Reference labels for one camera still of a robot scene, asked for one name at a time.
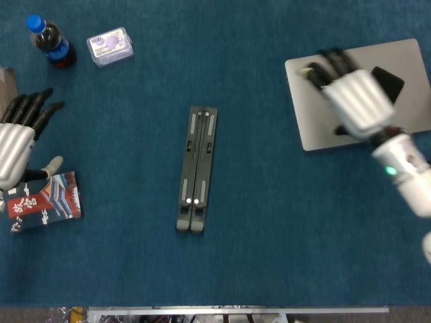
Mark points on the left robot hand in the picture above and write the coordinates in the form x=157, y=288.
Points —
x=13, y=148

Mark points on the book with red Chinese title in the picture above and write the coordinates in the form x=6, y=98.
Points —
x=43, y=205

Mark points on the tan box at edge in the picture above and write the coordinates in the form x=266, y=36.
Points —
x=6, y=80

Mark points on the cola bottle with blue cap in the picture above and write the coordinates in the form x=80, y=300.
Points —
x=54, y=47

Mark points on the aluminium table frame rail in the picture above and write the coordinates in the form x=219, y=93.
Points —
x=235, y=309

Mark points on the crinkled clear plastic wrap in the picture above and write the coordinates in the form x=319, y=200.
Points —
x=59, y=314

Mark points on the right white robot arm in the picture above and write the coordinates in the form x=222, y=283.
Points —
x=404, y=168

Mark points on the black folding laptop stand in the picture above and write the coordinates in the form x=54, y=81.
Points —
x=188, y=168

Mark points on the clear plastic box purple label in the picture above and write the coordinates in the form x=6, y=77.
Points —
x=109, y=47

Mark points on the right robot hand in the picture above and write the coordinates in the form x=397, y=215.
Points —
x=357, y=101

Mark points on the teal table cloth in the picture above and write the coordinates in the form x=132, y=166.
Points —
x=269, y=252

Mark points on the yellow object under table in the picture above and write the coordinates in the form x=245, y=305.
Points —
x=75, y=314

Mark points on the silver closed laptop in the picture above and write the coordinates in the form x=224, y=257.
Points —
x=309, y=117

